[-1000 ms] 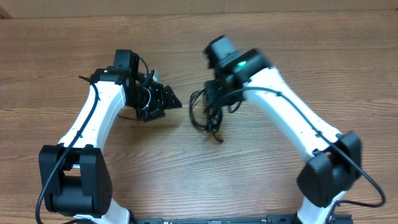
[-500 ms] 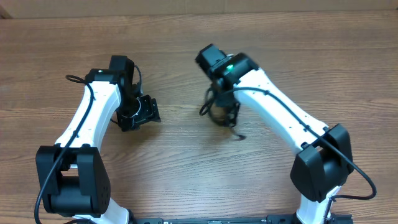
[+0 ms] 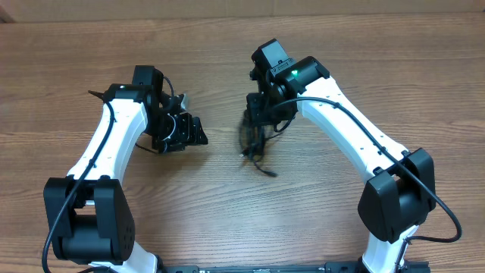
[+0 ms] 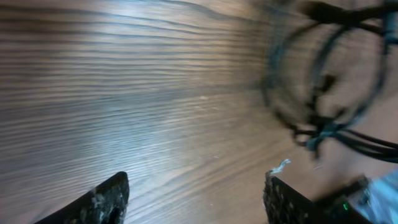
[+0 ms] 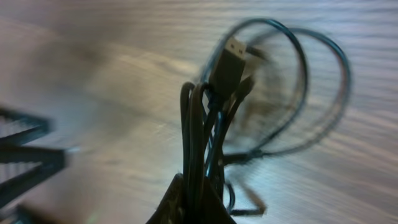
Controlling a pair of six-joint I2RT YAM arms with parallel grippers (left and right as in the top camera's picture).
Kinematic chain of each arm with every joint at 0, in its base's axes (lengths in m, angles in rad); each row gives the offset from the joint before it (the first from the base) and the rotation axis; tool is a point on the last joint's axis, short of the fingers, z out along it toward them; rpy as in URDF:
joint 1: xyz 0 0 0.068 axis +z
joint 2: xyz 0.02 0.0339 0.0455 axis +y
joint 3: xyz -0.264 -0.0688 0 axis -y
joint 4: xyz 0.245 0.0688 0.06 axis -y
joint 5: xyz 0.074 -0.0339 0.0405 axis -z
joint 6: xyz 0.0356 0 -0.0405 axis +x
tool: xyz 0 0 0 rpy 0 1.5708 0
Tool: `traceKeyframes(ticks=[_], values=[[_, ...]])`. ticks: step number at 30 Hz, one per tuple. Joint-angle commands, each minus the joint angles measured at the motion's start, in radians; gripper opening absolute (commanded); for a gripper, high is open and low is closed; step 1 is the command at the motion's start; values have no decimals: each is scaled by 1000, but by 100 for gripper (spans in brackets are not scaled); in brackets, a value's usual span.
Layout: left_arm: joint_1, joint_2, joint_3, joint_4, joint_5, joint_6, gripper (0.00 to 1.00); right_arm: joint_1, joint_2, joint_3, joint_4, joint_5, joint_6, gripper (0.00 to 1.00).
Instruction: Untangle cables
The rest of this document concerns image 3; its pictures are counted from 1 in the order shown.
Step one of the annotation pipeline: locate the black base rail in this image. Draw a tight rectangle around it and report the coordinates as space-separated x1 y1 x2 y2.
162 260 431 273

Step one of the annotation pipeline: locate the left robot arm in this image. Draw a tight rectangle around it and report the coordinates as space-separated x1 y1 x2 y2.
41 65 208 272

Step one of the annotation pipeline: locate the black cable bundle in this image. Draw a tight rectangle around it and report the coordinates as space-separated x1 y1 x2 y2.
237 113 280 178

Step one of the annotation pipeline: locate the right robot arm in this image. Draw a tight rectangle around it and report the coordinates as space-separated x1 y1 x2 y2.
239 39 437 272

